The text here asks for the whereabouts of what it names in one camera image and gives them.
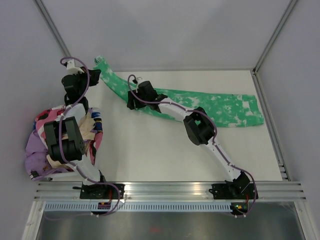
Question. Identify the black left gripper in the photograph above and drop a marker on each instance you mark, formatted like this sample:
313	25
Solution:
94	77

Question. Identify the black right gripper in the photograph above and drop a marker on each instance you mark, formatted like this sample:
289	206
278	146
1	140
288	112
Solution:
130	104

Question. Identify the green tie-dye trousers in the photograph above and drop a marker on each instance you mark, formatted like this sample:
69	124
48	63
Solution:
226	110

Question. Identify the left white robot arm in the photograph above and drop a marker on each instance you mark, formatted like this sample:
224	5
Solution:
75	135

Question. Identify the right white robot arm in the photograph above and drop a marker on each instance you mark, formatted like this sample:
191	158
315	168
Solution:
199	127

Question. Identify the purple trousers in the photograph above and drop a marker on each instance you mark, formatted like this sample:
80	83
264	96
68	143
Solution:
36	164

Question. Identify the beige garment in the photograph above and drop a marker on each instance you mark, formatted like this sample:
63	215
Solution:
88	133

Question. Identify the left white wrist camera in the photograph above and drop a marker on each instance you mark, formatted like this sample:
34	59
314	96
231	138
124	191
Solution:
72	69

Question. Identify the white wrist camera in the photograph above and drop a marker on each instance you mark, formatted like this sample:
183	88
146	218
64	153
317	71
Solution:
137	81
72	69

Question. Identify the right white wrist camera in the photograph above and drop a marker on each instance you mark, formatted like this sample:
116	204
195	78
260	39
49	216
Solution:
137	81

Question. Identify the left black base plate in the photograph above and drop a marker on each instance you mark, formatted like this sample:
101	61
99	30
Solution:
102	192

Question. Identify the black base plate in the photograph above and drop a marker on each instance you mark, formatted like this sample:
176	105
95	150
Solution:
102	192
222	191

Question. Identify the slotted cable duct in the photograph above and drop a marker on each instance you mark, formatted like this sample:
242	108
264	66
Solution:
82	206

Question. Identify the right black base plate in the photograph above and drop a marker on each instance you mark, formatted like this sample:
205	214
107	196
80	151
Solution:
222	191

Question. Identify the aluminium rail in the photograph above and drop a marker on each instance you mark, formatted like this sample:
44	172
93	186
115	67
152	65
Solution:
201	191

